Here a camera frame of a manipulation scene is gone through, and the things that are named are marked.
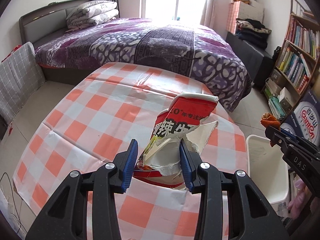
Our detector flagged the orange peel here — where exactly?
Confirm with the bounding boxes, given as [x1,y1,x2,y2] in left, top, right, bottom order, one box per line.
[260,113,281,130]

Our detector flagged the torn red noodle cup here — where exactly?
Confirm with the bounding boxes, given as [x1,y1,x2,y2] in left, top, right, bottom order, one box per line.
[133,93,219,189]

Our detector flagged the white plastic trash bin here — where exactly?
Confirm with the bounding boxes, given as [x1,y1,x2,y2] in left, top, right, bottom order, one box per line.
[246,134,289,205]

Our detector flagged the right hand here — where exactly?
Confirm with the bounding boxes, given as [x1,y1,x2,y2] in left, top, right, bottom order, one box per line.
[287,178,311,219]

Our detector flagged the lower Ganten water box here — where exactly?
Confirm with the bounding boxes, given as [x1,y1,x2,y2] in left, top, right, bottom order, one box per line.
[280,113,304,138]

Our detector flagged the ganten water box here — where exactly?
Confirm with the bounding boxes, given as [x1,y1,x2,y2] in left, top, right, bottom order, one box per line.
[280,113,304,138]
[294,89,319,146]

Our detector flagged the clear plastic water bottle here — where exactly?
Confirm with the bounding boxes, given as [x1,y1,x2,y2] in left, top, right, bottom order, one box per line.
[277,202,289,217]

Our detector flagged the upper Ganten water box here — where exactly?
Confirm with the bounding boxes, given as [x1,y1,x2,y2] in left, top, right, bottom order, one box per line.
[294,89,319,146]

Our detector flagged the wooden bookshelf with books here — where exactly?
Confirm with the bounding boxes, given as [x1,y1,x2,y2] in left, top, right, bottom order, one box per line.
[263,0,319,122]

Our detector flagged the black storage bench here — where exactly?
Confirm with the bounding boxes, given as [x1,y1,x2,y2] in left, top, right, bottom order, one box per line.
[226,32,274,90]

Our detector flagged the folded dark clothes pile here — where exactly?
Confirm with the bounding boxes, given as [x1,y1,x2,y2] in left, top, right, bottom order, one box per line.
[235,18,272,50]

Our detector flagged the checkered orange white tablecloth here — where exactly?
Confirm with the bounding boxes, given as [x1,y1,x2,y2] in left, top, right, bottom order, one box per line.
[12,61,249,240]

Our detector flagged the purple patterned bed quilt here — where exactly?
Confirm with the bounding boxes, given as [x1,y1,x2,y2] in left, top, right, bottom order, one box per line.
[35,18,252,111]

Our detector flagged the pink checkered storage box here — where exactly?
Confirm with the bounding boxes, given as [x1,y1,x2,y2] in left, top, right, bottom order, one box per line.
[226,0,264,34]

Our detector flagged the grey grid fabric chair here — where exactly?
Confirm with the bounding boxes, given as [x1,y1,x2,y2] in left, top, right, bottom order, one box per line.
[0,42,46,124]

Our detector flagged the dark wooden headboard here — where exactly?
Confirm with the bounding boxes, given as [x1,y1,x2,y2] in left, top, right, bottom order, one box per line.
[19,0,93,44]

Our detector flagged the folded floral pillows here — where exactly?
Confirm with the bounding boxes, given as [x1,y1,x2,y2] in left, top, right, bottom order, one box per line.
[66,0,119,30]

